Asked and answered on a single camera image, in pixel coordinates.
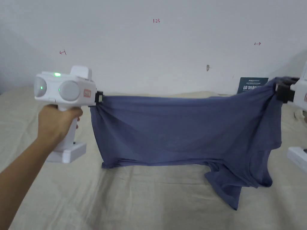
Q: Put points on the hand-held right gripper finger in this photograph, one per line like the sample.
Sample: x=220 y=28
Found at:
x=283 y=93

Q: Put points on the dark sign card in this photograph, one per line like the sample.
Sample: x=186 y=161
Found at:
x=248 y=85

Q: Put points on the dark blue shirt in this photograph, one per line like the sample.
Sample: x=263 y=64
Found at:
x=182 y=129

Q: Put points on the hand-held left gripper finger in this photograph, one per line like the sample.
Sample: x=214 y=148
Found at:
x=100 y=97

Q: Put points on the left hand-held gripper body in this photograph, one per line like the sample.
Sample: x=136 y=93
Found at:
x=69 y=89

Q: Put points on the bed with beige sheet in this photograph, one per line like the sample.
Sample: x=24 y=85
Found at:
x=144 y=196

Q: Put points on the person's left hand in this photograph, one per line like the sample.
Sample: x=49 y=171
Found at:
x=56 y=123

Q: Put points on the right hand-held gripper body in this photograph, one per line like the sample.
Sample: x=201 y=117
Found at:
x=301 y=94

